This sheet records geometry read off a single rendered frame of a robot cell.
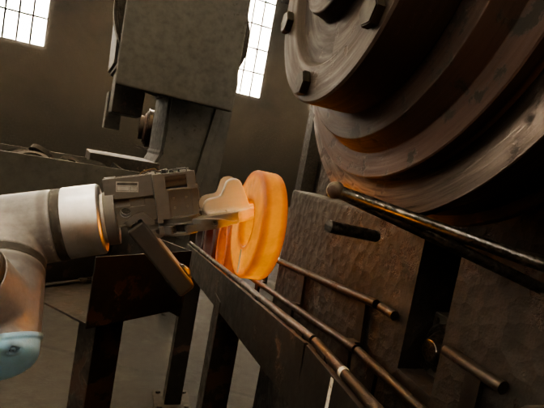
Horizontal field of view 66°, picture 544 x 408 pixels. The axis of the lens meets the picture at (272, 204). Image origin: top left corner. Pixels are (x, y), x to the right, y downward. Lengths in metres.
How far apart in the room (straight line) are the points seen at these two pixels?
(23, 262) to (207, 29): 2.72
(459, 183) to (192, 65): 2.78
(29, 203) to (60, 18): 10.29
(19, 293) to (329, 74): 0.35
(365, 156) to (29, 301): 0.36
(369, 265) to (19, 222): 0.44
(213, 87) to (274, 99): 7.94
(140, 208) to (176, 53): 2.52
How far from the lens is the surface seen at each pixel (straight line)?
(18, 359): 0.48
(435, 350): 0.52
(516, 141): 0.32
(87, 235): 0.54
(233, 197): 0.56
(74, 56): 10.61
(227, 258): 1.06
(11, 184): 2.79
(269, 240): 0.53
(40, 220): 0.54
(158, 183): 0.54
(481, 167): 0.34
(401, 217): 0.32
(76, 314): 0.81
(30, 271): 0.52
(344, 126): 0.44
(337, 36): 0.42
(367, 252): 0.62
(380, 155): 0.41
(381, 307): 0.56
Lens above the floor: 0.91
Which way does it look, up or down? 5 degrees down
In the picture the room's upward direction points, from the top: 10 degrees clockwise
